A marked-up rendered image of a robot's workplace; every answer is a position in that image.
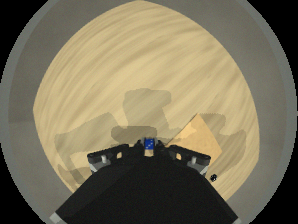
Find tan square mat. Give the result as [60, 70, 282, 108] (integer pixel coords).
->
[165, 113, 222, 166]

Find black die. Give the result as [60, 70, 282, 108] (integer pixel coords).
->
[210, 174, 217, 182]

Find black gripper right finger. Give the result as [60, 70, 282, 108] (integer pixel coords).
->
[153, 138, 211, 177]

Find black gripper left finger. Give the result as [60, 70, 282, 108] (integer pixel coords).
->
[87, 137, 145, 174]

